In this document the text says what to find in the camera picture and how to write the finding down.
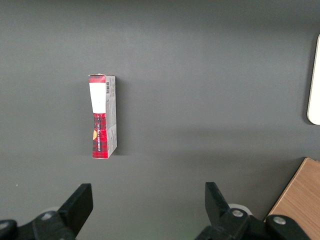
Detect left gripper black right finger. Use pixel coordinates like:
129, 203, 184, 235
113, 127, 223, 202
194, 181, 311, 240

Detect beige rectangular tray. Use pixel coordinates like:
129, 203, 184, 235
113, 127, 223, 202
306, 33, 320, 126

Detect red plaid grey carton box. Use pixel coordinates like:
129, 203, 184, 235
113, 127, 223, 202
88, 73, 119, 160

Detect wooden drawer cabinet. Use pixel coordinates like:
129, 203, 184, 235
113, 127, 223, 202
264, 156, 320, 240

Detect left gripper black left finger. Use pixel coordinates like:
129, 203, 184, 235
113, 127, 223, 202
0, 183, 94, 240

